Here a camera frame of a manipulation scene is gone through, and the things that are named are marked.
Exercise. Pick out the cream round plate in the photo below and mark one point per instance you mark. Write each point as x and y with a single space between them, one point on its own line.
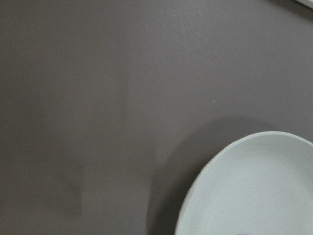
261 184

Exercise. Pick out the cream rabbit tray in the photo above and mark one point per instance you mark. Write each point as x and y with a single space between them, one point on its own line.
308 3

